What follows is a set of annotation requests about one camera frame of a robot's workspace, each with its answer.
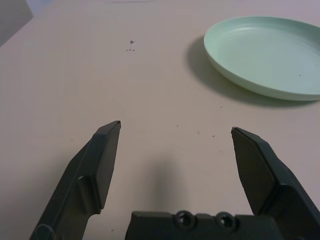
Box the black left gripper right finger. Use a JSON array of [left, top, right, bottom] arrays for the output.
[[231, 126, 320, 240]]

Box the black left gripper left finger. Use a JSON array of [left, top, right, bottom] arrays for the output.
[[29, 120, 122, 240]]

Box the green plastic plate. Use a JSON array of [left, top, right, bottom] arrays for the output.
[[203, 16, 320, 102]]

